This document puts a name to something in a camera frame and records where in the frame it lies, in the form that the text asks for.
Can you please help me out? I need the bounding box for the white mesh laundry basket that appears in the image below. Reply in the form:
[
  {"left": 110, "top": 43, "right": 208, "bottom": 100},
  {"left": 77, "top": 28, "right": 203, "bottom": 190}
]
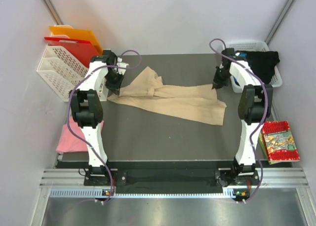
[{"left": 225, "top": 40, "right": 282, "bottom": 93}]

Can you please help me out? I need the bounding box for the orange plastic folder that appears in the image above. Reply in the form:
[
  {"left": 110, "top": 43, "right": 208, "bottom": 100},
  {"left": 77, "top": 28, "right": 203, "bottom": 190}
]
[{"left": 49, "top": 25, "right": 103, "bottom": 54}]

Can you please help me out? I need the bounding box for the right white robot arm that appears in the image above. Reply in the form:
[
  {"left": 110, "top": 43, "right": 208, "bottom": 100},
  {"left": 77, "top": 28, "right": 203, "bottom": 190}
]
[{"left": 213, "top": 48, "right": 273, "bottom": 185}]

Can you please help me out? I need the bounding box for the white perforated file organizer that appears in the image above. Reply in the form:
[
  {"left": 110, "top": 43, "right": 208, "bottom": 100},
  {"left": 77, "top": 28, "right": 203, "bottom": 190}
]
[{"left": 36, "top": 45, "right": 114, "bottom": 102}]

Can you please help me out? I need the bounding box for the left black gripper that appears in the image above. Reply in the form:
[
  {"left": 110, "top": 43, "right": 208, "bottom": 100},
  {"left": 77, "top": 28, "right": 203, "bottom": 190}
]
[{"left": 104, "top": 70, "right": 125, "bottom": 96}]

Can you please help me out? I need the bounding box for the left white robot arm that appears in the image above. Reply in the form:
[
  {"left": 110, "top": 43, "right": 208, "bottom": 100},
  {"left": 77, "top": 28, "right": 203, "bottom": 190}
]
[{"left": 68, "top": 49, "right": 129, "bottom": 187}]

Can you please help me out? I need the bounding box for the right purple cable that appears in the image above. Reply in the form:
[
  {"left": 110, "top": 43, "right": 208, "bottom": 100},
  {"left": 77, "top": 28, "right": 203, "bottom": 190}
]
[{"left": 209, "top": 38, "right": 270, "bottom": 203}]

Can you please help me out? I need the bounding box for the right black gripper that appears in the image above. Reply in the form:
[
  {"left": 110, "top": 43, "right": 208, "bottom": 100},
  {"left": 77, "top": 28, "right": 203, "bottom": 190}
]
[{"left": 211, "top": 67, "right": 232, "bottom": 91}]

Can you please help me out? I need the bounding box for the beige t shirt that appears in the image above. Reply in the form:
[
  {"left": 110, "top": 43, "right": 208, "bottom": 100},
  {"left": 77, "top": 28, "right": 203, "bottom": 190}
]
[{"left": 108, "top": 67, "right": 227, "bottom": 126}]

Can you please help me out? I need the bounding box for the red plastic folder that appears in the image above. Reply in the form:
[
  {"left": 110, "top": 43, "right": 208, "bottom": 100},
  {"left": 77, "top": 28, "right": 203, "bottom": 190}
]
[{"left": 44, "top": 37, "right": 99, "bottom": 68}]

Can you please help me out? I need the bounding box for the purple cable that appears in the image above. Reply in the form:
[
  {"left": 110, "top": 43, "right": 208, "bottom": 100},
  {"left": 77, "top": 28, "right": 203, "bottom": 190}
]
[
  {"left": 209, "top": 38, "right": 270, "bottom": 203},
  {"left": 67, "top": 50, "right": 143, "bottom": 203}
]

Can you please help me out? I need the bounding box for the black t shirt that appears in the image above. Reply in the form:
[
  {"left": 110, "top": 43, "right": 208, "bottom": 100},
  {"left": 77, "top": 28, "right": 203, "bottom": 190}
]
[{"left": 238, "top": 50, "right": 280, "bottom": 84}]

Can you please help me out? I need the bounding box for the pink folded t shirt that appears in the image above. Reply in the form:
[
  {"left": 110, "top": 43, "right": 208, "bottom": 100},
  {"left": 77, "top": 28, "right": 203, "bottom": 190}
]
[{"left": 56, "top": 117, "right": 88, "bottom": 153}]

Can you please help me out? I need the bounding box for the colourful picture book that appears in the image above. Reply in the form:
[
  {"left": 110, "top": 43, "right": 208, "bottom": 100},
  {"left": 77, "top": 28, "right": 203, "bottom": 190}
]
[{"left": 258, "top": 121, "right": 301, "bottom": 165}]

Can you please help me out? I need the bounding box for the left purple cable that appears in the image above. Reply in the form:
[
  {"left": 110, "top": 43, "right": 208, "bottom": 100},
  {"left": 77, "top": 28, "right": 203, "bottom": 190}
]
[{"left": 67, "top": 50, "right": 143, "bottom": 203}]

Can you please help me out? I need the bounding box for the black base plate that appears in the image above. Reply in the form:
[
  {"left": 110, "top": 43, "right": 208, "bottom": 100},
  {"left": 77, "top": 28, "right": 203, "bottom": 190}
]
[{"left": 83, "top": 169, "right": 260, "bottom": 187}]

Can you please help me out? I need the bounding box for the white slotted cable duct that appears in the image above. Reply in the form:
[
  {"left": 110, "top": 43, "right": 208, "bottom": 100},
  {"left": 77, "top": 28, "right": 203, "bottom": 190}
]
[{"left": 49, "top": 188, "right": 247, "bottom": 198}]

